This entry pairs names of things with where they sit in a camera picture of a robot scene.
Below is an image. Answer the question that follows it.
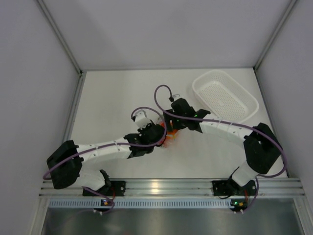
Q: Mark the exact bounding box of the clear zip top bag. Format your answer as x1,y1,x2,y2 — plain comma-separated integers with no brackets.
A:
161,121,179,148

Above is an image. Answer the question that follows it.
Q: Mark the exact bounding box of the orange fake persimmon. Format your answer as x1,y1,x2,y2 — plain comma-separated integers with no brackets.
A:
163,129,178,145

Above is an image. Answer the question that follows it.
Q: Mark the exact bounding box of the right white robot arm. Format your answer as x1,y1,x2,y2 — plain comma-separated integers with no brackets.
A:
163,98,283,194

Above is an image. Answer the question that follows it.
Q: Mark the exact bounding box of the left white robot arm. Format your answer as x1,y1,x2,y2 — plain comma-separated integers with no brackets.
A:
44,123,166,196

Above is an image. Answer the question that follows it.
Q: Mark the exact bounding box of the white perforated plastic basket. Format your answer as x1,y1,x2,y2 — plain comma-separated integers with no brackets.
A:
192,70,259,123

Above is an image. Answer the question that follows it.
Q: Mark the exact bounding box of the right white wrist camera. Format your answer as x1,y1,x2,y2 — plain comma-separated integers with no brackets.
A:
169,94,181,102

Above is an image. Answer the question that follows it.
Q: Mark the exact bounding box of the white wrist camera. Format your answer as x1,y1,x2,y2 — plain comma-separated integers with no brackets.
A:
169,94,181,102
132,109,151,129

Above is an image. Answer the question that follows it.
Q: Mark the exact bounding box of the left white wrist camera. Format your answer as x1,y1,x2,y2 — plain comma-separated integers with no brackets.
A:
132,109,151,129

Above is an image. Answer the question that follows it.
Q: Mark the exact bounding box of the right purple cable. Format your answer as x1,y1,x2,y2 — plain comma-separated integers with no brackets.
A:
154,85,287,213

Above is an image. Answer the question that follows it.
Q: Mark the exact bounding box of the left black base bracket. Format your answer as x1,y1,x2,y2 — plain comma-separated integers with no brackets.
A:
87,180,126,196

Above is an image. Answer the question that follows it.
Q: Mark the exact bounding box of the black base bracket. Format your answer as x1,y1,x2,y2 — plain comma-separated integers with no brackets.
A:
87,180,126,196
212,180,233,197

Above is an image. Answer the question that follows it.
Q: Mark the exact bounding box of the right black base bracket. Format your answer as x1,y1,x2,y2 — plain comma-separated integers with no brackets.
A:
212,180,233,197

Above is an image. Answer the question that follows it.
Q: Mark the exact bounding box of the aluminium mounting rail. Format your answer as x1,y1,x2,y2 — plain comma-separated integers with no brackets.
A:
39,178,305,198

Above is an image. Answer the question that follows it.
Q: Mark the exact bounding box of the white slotted cable duct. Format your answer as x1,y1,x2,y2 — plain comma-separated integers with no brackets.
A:
49,198,245,209

